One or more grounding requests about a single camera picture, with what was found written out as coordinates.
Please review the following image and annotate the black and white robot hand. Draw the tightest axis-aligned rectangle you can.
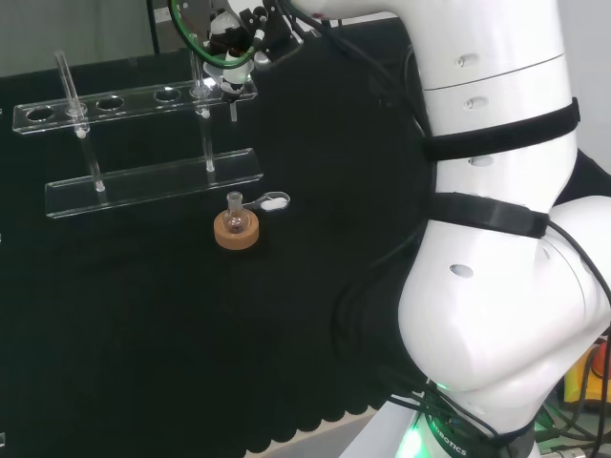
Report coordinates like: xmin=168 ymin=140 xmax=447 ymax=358
xmin=167 ymin=0 xmax=306 ymax=95

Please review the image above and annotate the clear plastic funnel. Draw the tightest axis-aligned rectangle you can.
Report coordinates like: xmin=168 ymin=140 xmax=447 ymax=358
xmin=203 ymin=61 xmax=257 ymax=123

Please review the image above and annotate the glass weighing funnel with powder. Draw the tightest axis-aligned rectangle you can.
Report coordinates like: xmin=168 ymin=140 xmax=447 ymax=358
xmin=242 ymin=190 xmax=291 ymax=213

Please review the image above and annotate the clear acrylic funnel stand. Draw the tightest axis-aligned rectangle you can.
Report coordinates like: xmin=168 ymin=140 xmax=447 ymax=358
xmin=11 ymin=49 xmax=263 ymax=220

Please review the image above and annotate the small round-bottom glass flask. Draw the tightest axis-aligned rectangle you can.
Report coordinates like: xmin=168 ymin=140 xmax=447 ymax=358
xmin=223 ymin=191 xmax=247 ymax=236

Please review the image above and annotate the black bench cloth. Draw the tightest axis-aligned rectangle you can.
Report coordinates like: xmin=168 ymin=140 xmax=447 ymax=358
xmin=0 ymin=18 xmax=433 ymax=454

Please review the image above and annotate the yellow stop button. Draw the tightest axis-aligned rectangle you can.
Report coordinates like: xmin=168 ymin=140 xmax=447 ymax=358
xmin=564 ymin=332 xmax=611 ymax=407

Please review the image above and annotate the green cable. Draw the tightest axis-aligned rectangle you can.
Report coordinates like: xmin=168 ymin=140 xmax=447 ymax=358
xmin=170 ymin=0 xmax=262 ymax=69

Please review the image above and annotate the cork ring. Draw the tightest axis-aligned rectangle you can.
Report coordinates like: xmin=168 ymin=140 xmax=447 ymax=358
xmin=213 ymin=209 xmax=262 ymax=251

